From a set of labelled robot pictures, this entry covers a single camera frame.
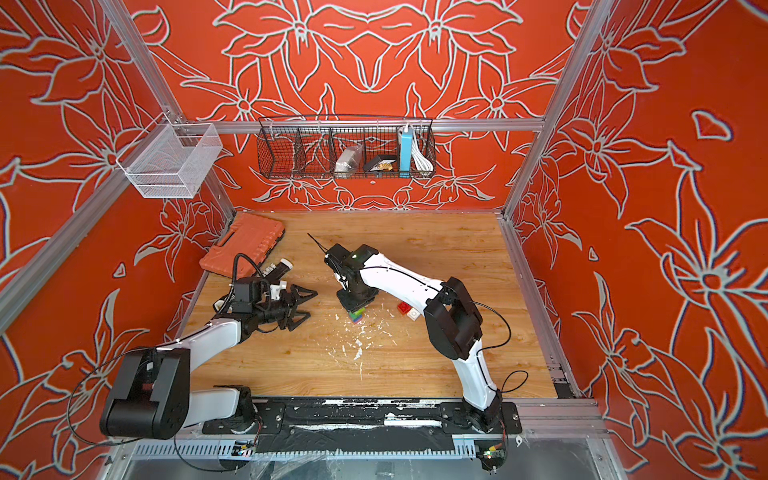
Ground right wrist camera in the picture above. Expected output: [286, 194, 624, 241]
[324, 244, 350, 282]

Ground white wire basket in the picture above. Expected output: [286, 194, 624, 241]
[118, 123, 222, 200]

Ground black wire basket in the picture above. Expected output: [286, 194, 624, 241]
[256, 115, 437, 180]

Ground black handheld tool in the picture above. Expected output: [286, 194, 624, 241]
[213, 258, 294, 313]

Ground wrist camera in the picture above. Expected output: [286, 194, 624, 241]
[229, 276, 287, 314]
[324, 244, 350, 282]

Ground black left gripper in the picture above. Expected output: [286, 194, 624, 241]
[252, 285, 317, 330]

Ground white cable bundle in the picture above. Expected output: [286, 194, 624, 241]
[412, 143, 436, 176]

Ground orange tool case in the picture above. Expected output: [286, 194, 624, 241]
[199, 212, 285, 277]

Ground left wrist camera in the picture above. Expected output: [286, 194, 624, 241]
[229, 276, 287, 314]

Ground black item in basket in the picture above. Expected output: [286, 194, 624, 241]
[363, 154, 398, 174]

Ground green lego brick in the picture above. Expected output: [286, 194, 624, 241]
[349, 308, 365, 322]

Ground grey packet in basket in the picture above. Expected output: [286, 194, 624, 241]
[333, 145, 364, 179]

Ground red lego brick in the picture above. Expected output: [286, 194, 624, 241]
[397, 302, 412, 315]

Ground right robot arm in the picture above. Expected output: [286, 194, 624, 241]
[324, 244, 502, 417]

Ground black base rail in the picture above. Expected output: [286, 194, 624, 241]
[201, 397, 522, 458]

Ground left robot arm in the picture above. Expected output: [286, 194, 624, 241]
[99, 281, 318, 440]

